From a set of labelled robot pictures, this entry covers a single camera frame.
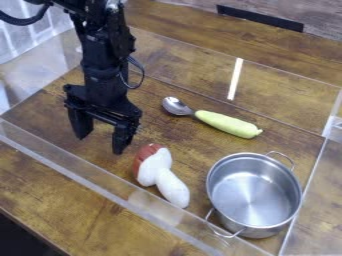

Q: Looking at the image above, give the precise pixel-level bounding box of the green handled metal spoon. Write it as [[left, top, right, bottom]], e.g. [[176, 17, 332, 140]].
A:
[[161, 96, 263, 139]]

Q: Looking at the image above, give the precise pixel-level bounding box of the stainless steel pot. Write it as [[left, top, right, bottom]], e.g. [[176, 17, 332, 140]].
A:
[[204, 151, 303, 239]]

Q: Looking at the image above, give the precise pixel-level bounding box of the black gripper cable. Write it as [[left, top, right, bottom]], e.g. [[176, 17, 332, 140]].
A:
[[0, 1, 147, 90]]

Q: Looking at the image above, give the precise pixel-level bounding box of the plush mushroom toy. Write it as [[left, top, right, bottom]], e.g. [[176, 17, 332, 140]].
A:
[[132, 143, 189, 208]]

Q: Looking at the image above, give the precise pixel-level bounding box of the clear acrylic enclosure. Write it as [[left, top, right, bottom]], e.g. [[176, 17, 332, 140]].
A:
[[0, 31, 342, 256]]

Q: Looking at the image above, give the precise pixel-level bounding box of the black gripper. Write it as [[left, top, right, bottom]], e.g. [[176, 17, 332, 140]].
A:
[[62, 66, 141, 155]]

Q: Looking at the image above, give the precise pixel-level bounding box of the black bar on table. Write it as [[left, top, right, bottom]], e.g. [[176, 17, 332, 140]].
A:
[[216, 4, 304, 33]]

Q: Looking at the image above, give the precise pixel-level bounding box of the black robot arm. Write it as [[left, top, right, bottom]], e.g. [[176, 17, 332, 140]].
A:
[[24, 0, 141, 154]]

